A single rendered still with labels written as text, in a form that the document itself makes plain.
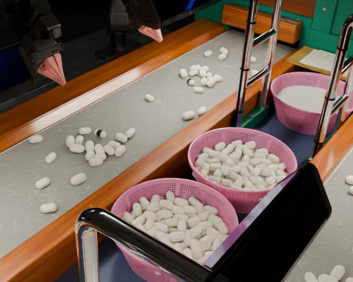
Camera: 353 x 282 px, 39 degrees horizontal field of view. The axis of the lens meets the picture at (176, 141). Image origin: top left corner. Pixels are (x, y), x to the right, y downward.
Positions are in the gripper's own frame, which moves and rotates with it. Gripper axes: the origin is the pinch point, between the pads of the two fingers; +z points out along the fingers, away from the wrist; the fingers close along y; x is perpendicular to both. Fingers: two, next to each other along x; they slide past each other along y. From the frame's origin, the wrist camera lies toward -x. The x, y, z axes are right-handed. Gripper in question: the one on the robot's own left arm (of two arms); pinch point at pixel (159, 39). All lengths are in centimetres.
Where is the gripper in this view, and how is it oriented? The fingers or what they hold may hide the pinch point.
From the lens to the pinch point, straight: 160.9
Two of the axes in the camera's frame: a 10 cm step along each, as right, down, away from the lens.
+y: 5.9, -4.4, 6.8
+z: 5.8, 8.1, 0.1
